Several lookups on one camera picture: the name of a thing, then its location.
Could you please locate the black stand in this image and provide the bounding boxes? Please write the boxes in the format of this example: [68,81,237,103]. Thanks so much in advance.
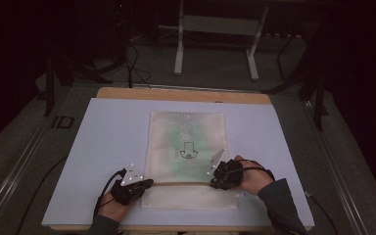
[43,55,114,118]
[262,19,329,132]

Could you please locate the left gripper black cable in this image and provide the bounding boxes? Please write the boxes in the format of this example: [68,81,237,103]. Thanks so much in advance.
[92,167,127,218]

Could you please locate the person's left hand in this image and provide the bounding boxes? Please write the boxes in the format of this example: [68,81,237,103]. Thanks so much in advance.
[97,190,135,223]

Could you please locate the black floor plate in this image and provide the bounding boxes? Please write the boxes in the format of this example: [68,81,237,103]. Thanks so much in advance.
[51,116,75,129]

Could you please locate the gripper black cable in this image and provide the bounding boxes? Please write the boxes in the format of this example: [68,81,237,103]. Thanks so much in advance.
[238,159,276,182]
[92,167,127,218]

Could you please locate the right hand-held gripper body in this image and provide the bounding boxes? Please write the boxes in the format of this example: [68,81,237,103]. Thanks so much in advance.
[207,148,244,191]

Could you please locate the black floor cable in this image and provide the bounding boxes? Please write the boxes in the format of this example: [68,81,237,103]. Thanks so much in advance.
[304,191,341,235]
[15,156,69,235]

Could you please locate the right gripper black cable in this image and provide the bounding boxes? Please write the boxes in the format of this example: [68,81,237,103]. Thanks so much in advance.
[238,159,276,182]

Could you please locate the light blue table mat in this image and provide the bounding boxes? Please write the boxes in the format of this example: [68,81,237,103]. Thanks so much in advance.
[41,97,315,228]

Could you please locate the metal floor rail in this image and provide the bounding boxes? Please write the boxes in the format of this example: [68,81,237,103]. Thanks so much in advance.
[302,99,371,235]
[0,111,60,235]

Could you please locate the black floor cables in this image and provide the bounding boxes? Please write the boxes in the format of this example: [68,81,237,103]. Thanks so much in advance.
[123,42,152,89]

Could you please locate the translucent zip bag green print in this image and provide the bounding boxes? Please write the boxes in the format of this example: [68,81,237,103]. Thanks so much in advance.
[140,111,239,211]

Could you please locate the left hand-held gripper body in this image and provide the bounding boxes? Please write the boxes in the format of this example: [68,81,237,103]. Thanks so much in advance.
[111,163,146,207]

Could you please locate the white metal stand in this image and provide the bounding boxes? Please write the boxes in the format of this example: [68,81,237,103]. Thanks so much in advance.
[173,0,270,81]

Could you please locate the person's right hand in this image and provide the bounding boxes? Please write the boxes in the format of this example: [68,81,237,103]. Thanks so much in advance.
[234,155,275,196]

